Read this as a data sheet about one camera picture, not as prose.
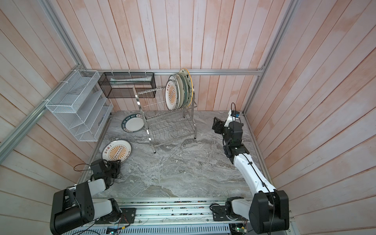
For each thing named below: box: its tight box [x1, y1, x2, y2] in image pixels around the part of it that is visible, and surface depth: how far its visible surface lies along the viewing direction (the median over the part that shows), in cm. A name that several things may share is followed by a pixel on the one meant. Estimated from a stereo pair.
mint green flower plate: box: [177, 72, 189, 109], surface depth 76 cm
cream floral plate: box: [174, 73, 185, 110], surface depth 76 cm
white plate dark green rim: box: [121, 113, 145, 133], surface depth 114 cm
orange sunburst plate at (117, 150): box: [101, 139, 133, 164], surface depth 100 cm
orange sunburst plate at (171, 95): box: [164, 79, 178, 112], surface depth 87 cm
